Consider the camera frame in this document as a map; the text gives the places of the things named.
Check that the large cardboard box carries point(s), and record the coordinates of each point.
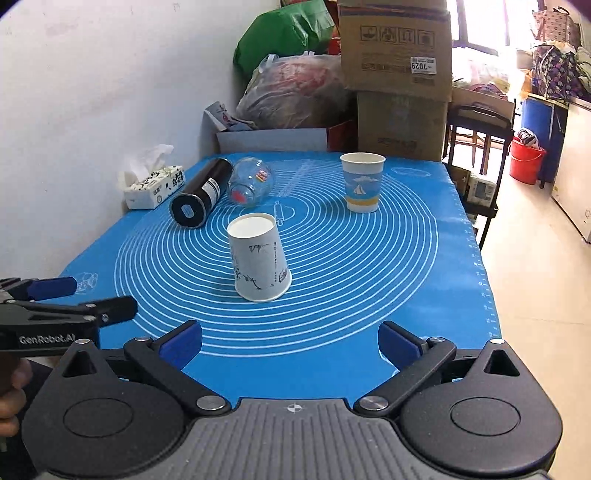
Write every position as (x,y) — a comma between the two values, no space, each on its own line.
(392,46)

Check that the green plastic bag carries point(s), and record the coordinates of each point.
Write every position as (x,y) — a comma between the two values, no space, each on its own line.
(281,37)

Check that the plain brown cardboard box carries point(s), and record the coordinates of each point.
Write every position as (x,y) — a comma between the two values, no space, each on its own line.
(401,124)

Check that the red carton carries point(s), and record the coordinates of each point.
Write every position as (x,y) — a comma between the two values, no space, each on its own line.
(342,136)

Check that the white ink-print paper cup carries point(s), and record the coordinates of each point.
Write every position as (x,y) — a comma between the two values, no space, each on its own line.
(258,258)

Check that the white cabinet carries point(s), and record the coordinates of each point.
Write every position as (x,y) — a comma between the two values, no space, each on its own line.
(575,166)

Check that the clear plastic bag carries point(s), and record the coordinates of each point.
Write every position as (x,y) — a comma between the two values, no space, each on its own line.
(295,92)

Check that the white tissue pack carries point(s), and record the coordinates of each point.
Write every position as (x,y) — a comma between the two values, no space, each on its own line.
(152,184)

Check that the small printed carton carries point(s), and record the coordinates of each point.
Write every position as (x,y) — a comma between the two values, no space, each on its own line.
(224,117)

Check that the red plastic bucket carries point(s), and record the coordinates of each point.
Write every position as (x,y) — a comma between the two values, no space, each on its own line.
(526,159)

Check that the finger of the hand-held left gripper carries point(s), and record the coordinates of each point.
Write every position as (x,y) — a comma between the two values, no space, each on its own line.
(115,308)
(51,287)

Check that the floral fabric bag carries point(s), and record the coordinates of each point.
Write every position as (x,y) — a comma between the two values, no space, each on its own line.
(551,69)

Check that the person's left hand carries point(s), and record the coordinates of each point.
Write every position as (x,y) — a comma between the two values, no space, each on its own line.
(13,376)

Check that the small white box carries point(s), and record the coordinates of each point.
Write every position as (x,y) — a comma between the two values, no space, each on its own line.
(482,190)

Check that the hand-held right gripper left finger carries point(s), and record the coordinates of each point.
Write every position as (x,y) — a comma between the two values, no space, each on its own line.
(181,345)

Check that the blue silicone baking mat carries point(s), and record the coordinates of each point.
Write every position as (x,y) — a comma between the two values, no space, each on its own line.
(369,277)

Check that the black metal cart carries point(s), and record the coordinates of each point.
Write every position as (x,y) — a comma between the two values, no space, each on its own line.
(485,131)

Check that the clear glass jar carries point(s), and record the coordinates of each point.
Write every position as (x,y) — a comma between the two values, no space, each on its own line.
(251,182)

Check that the white flat box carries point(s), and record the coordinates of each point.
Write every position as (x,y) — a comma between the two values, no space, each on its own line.
(272,141)

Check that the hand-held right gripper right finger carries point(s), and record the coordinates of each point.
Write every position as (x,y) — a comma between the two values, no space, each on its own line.
(398,345)

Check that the black cylindrical bottle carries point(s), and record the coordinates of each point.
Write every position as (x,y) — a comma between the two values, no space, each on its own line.
(203,191)

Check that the blue plastic barrel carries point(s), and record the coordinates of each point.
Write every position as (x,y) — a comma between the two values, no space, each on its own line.
(538,117)

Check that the blue sailboat paper cup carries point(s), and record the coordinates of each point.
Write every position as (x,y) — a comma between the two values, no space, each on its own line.
(363,184)

